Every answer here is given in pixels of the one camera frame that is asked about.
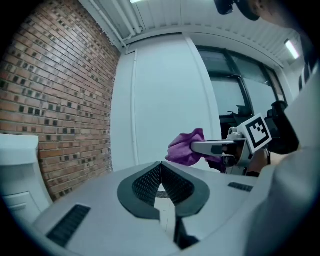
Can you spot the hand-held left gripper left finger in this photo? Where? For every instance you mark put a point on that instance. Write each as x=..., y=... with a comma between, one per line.
x=100, y=200

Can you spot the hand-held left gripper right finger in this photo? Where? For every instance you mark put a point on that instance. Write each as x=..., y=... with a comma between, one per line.
x=220, y=195

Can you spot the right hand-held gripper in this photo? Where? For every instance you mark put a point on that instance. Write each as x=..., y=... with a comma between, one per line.
x=257, y=132

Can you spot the purple cloth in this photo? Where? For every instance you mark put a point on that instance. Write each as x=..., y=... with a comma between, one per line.
x=182, y=147

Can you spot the person's right forearm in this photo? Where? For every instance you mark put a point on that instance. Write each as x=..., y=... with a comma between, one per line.
x=260, y=161

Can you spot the white vanity cabinet with sink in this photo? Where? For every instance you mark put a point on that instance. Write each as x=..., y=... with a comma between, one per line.
x=15, y=150

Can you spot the dark-framed glass window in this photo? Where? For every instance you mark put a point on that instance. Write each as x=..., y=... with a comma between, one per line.
x=225, y=95

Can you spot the ceiling light tube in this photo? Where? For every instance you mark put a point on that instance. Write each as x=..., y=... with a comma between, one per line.
x=292, y=49

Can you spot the white ceiling pipe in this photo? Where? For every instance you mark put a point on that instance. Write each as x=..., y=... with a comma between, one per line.
x=130, y=25

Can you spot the person's head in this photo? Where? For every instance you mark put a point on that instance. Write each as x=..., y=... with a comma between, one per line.
x=272, y=12

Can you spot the white wall conduit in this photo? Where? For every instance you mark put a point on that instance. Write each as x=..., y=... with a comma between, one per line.
x=135, y=100

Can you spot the black head-worn camera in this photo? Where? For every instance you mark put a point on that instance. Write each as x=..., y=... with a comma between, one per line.
x=225, y=6

